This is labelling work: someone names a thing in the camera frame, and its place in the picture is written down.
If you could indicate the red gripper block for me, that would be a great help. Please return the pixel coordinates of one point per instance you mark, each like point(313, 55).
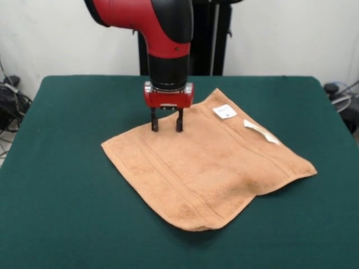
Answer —
point(168, 99)

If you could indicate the tan terry towel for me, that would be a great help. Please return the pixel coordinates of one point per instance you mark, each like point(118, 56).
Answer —
point(202, 173)

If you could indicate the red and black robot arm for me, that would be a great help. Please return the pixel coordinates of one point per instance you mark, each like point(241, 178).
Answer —
point(168, 42)

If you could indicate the dark green table cloth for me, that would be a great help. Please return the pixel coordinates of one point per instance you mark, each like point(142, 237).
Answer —
point(70, 210)

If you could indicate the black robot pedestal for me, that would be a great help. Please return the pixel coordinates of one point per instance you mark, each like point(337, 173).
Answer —
point(213, 36)

